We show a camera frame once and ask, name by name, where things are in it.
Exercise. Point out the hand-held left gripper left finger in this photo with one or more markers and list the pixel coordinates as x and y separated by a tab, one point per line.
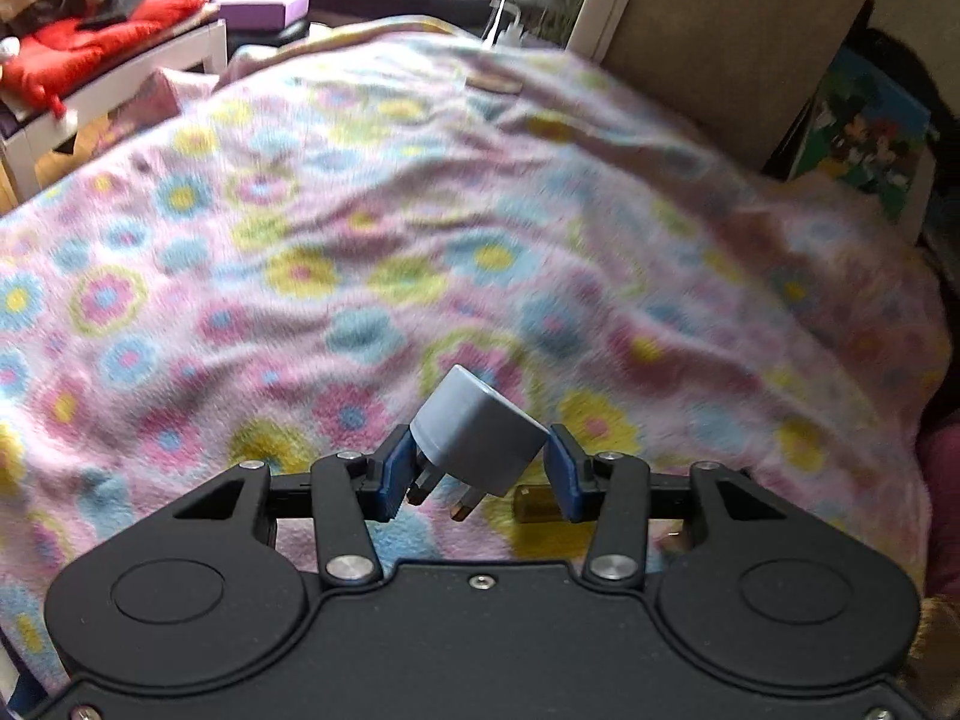
394	476

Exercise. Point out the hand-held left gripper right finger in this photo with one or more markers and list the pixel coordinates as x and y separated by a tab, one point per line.
566	476

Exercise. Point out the white plug adapter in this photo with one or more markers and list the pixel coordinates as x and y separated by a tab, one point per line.
472	431

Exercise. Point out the amber glass bottle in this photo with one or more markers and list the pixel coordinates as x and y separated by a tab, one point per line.
534	506

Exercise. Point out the floral fleece blanket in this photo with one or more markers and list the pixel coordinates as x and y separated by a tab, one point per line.
300	300

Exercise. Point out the woven brown mat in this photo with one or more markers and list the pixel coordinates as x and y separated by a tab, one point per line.
937	660

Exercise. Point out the cartoon picture book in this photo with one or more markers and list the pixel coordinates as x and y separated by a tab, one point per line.
862	135

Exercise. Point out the beige board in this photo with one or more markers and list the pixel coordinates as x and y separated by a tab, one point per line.
735	37

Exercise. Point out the white bench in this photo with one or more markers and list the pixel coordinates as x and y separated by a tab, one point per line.
187	52

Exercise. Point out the purple foam block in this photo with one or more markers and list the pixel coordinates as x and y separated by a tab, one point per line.
262	9

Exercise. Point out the red cushion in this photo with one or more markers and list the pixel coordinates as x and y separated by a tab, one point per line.
82	37

